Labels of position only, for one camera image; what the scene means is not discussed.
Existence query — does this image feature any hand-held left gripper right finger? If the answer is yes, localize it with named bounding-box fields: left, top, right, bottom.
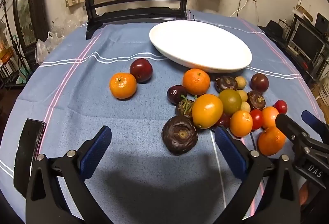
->
left=214, top=126, right=301, bottom=224

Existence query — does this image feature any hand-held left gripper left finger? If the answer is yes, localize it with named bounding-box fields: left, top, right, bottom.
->
left=25, top=125, right=112, bottom=224

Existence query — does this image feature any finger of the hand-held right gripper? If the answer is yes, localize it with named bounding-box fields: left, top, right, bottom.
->
left=276, top=113, right=310, bottom=146
left=301, top=110, right=329, bottom=136

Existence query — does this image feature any red cherry tomato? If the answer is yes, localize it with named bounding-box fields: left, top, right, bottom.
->
left=274, top=100, right=288, bottom=114
left=249, top=109, right=263, bottom=130

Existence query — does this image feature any small orange kumquat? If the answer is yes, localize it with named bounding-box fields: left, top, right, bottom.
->
left=229, top=110, right=253, bottom=137
left=262, top=106, right=279, bottom=129

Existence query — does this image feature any orange mandarin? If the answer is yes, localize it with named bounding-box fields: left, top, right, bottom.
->
left=257, top=126, right=286, bottom=157
left=182, top=68, right=211, bottom=95
left=109, top=73, right=137, bottom=100

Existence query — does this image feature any large orange tomato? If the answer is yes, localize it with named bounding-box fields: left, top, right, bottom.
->
left=191, top=94, right=224, bottom=129

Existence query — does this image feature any large dark water chestnut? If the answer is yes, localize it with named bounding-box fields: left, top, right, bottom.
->
left=161, top=115, right=199, bottom=156

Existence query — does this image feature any water chestnut with green stem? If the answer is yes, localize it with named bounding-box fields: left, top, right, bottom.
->
left=175, top=95, right=197, bottom=118

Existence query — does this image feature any small dark purple plum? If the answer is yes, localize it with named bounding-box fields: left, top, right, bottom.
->
left=167, top=85, right=188, bottom=105

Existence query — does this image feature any white oval plate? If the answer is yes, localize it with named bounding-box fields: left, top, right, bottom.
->
left=149, top=21, right=252, bottom=73

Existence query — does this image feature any white plastic bucket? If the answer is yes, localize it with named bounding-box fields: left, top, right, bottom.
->
left=319, top=77, right=329, bottom=106

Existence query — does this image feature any blue striped tablecloth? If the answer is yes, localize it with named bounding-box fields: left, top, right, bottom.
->
left=0, top=9, right=327, bottom=224

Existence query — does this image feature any green-brown tomato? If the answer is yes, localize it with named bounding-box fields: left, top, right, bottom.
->
left=218, top=89, right=242, bottom=115

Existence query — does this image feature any black metal desk rack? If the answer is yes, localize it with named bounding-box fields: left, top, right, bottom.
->
left=285, top=14, right=329, bottom=80

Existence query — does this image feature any black smartphone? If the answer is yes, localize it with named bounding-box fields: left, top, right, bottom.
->
left=13, top=118, right=47, bottom=199

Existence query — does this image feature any black computer monitor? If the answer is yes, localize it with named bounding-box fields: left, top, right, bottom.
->
left=292, top=24, right=325, bottom=53

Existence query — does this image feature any dark red plum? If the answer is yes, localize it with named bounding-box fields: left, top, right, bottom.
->
left=129, top=58, right=153, bottom=83

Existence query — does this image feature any black hat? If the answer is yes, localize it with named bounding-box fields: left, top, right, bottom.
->
left=258, top=21, right=286, bottom=39

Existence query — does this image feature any black speaker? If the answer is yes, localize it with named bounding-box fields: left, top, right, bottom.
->
left=315, top=13, right=329, bottom=34

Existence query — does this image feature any cardboard box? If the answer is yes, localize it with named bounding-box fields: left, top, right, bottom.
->
left=293, top=4, right=314, bottom=21

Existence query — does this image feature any clear plastic bag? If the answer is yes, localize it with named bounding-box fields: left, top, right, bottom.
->
left=35, top=31, right=65, bottom=64

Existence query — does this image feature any dark wooden framed cabinet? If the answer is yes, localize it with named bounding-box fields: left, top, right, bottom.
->
left=12, top=0, right=52, bottom=47

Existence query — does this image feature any white power cable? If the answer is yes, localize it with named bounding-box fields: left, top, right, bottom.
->
left=230, top=0, right=250, bottom=17

